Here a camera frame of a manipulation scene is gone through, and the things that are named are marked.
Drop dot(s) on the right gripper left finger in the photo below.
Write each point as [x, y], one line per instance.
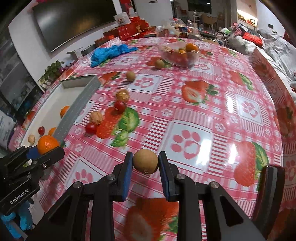
[67, 218]

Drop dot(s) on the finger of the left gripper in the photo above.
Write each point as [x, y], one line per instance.
[20, 156]
[39, 165]

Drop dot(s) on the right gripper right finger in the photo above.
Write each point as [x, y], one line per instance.
[224, 219]

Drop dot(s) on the orange mandarin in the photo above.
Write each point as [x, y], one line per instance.
[46, 144]
[51, 131]
[64, 110]

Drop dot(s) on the small pale husk fruit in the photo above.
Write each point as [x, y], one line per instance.
[31, 139]

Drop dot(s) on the red cherry tomato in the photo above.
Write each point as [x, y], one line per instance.
[120, 106]
[91, 128]
[41, 130]

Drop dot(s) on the tan husk fruit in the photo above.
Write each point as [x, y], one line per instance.
[96, 117]

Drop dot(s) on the brown kiwi fruit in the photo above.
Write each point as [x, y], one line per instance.
[145, 161]

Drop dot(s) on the golden husk fruit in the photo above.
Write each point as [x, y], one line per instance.
[122, 95]

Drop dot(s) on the blue gloved left hand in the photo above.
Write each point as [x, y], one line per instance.
[18, 221]

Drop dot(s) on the white grey-rimmed tray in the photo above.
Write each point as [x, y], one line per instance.
[75, 92]

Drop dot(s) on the red phone on table edge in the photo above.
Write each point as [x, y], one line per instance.
[269, 197]

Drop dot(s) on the green potted plant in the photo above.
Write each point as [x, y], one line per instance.
[52, 73]

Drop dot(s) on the red strawberry pattern tablecloth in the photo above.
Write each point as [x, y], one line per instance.
[222, 120]

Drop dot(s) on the blue plastic gloves pile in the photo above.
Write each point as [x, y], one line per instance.
[102, 54]

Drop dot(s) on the kiwi on paw print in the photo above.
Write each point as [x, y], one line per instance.
[130, 76]

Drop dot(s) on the kiwi near bowl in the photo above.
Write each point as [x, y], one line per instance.
[159, 64]

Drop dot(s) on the stack of red gift boxes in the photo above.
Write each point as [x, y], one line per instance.
[138, 28]

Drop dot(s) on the clear glass fruit bowl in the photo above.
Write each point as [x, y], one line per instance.
[175, 54]

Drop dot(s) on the mandarin in bowl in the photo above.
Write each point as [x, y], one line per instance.
[191, 47]

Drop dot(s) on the grey bedding sofa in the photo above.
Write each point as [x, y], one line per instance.
[278, 51]

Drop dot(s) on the black wall television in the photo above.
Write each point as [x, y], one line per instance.
[61, 21]

